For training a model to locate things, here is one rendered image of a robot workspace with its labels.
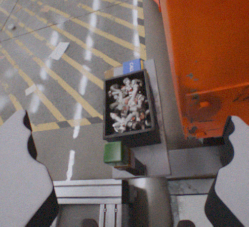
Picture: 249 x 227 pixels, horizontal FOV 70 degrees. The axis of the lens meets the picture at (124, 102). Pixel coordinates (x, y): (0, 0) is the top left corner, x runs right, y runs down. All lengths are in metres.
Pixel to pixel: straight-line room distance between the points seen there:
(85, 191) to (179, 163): 0.42
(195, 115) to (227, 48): 0.15
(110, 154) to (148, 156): 0.22
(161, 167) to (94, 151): 0.67
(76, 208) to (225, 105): 0.74
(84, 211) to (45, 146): 0.63
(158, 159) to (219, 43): 0.39
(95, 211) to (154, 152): 0.41
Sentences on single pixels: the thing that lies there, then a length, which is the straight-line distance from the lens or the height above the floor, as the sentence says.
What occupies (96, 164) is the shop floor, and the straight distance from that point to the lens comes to 1.12.
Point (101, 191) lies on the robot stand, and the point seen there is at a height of 0.23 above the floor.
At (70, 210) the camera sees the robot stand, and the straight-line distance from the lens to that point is 0.91.
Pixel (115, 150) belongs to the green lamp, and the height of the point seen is 0.66.
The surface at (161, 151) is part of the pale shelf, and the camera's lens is 0.55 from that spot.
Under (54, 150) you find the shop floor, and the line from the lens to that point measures 1.31.
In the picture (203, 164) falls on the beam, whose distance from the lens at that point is 0.86.
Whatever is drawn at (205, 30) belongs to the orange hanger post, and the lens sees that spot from 0.20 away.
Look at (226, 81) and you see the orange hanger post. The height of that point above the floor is 0.75.
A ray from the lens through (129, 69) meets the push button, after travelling 0.68.
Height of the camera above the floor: 0.97
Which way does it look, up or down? 55 degrees down
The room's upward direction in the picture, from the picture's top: 33 degrees counter-clockwise
